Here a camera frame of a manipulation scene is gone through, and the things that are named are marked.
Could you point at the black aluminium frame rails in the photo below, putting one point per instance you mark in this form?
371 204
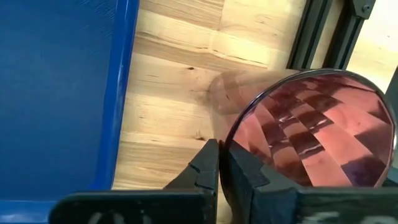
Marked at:
306 31

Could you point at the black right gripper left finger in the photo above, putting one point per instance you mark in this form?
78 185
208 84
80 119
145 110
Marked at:
192 205

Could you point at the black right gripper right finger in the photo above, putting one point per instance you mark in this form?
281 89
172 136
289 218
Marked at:
280 205

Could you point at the blue plastic tray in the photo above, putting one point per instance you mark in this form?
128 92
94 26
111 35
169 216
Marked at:
46 93

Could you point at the red translucent plastic cup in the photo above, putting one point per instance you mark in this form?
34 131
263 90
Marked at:
311 124

